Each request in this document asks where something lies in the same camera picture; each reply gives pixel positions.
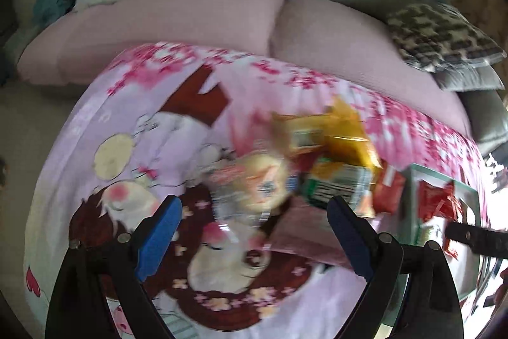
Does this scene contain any red shiny snack packet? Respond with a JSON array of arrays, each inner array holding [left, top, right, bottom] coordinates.
[[416, 181, 465, 260]]

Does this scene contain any red patterned packet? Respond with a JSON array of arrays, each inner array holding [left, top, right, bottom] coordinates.
[[372, 160, 405, 215]]

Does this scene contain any green white cracker packet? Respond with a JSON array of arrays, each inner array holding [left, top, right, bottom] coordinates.
[[301, 158, 373, 213]]

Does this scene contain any pink snack packet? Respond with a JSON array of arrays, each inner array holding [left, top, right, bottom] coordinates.
[[266, 196, 351, 268]]

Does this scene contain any clear packet with yellow cake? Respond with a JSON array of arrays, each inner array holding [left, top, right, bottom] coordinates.
[[202, 152, 299, 227]]

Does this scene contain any yellow orange snack packet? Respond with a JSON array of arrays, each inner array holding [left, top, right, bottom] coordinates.
[[324, 97, 381, 174]]

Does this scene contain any green rimmed white tray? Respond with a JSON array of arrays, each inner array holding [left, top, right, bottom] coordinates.
[[373, 162, 483, 339]]

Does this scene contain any pink cartoon print cloth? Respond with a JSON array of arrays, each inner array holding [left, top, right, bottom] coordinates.
[[23, 42, 485, 338]]

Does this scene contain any grey cushion under pillow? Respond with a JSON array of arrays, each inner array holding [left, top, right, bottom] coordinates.
[[433, 66, 505, 92]]

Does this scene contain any black white patterned pillow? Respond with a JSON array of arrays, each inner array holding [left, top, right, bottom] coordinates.
[[387, 3, 507, 73]]

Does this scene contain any orange yellow box packet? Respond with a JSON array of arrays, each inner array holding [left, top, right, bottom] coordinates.
[[271, 113, 334, 158]]

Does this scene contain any pink waffle sofa cover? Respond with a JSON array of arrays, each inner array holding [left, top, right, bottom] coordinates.
[[17, 0, 472, 136]]

